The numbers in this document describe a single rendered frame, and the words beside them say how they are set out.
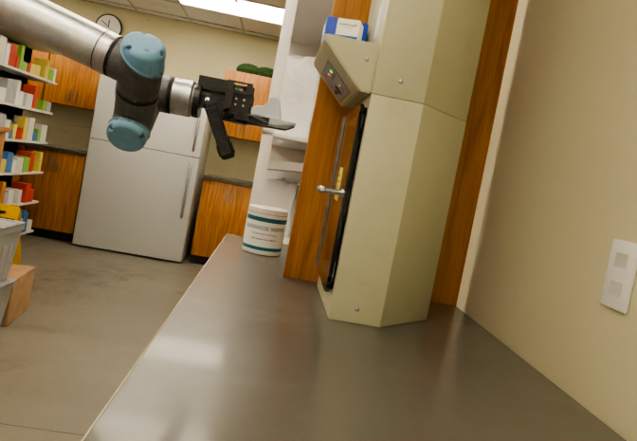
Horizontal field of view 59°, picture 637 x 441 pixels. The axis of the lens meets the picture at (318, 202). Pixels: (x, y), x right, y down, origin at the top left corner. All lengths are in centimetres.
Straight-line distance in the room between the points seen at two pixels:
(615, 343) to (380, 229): 46
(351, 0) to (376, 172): 58
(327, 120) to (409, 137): 40
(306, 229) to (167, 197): 468
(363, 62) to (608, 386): 73
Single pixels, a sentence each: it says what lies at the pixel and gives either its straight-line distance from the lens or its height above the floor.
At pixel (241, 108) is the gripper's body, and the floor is 133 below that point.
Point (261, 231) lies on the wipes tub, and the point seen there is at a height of 101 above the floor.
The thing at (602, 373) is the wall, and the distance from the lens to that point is 109.
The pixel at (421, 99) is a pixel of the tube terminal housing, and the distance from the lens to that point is 119.
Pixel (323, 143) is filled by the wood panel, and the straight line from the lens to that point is 152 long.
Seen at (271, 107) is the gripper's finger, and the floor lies 134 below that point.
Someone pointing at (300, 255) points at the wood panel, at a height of 100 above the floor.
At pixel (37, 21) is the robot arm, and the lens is 111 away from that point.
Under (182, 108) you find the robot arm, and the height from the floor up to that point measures 131.
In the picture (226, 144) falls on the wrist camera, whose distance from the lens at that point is 118.
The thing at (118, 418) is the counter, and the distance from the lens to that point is 67.
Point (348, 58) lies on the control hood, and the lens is 117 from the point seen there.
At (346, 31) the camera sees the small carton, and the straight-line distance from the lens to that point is 127.
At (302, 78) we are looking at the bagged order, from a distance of 257.
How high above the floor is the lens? 123
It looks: 3 degrees down
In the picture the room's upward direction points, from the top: 11 degrees clockwise
